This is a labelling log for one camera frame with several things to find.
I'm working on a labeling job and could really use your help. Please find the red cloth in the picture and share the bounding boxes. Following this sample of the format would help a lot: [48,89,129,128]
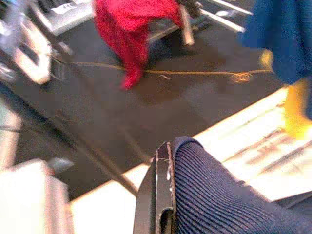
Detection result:
[94,0,184,90]

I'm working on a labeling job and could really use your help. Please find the white box device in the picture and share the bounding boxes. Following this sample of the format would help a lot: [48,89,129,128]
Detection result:
[36,0,96,36]

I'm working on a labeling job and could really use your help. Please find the yellow cord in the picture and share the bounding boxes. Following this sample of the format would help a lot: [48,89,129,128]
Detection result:
[55,60,275,83]

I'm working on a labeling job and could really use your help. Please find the yellow garment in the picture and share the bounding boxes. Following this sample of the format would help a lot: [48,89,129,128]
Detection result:
[258,48,312,141]

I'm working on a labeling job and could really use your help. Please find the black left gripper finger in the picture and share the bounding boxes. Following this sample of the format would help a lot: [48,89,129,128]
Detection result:
[133,142,176,234]

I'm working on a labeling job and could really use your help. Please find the blue garment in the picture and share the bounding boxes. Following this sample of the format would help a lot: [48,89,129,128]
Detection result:
[237,0,312,85]

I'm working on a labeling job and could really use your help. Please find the silver metal table frame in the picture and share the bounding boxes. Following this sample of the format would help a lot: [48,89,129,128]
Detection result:
[180,0,254,47]

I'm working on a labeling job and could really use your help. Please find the grey cushioned ottoman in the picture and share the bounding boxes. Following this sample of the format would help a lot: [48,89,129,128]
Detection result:
[0,159,74,234]

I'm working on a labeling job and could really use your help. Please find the navy knit garment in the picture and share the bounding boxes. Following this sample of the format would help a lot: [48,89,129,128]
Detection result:
[170,136,312,234]

